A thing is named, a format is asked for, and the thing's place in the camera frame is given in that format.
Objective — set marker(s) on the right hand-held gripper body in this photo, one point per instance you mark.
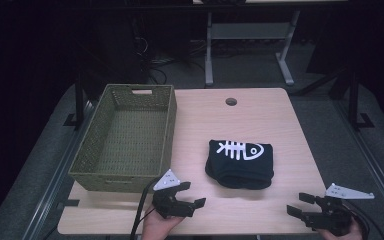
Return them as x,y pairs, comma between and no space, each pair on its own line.
333,213

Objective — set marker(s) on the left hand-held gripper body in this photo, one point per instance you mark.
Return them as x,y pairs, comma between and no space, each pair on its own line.
170,203

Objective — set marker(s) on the black shirt fishbone print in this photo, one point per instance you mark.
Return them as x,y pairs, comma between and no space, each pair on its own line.
240,170

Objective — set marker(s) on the green woven basket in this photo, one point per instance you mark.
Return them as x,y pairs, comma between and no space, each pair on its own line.
130,140

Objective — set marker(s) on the person's left hand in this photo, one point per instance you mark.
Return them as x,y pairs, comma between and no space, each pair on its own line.
155,226

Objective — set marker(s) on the person's right hand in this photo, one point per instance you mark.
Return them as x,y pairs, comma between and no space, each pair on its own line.
354,234

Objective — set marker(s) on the black metal stand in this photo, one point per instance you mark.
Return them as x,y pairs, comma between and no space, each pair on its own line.
354,100
79,100

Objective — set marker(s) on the grey metal floor rail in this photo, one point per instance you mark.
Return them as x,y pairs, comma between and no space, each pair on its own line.
55,180
373,166

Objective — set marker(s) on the grey metal table frame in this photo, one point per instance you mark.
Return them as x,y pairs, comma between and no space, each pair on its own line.
250,31

